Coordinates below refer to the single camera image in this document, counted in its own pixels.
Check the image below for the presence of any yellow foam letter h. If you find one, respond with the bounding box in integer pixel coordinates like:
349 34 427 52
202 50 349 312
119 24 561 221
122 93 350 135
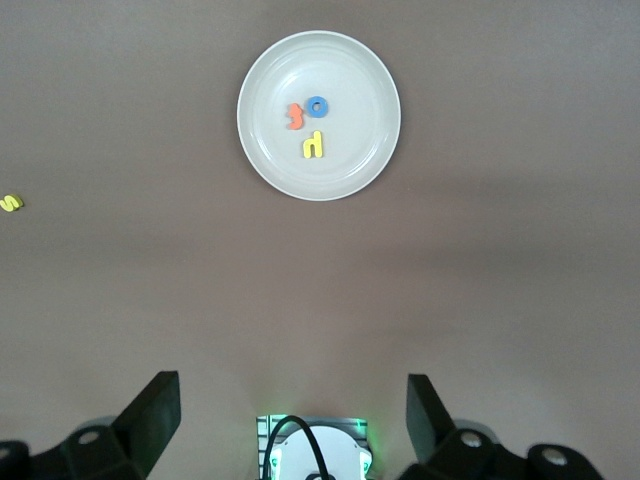
302 130 326 160

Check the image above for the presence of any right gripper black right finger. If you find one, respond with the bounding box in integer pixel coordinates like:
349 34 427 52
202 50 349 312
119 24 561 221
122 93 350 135
399 373 599 480

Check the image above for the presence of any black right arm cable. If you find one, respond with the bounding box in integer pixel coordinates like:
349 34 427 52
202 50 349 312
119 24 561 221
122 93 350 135
268 414 331 480

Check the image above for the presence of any brown paper table cover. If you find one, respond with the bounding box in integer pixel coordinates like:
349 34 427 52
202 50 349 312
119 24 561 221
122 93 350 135
0 0 640 480

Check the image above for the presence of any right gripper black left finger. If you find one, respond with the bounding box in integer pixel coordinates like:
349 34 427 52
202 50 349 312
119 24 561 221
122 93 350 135
0 370 181 480

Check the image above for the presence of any beige round plate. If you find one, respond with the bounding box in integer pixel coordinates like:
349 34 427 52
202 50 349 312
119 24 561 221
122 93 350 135
236 29 402 202

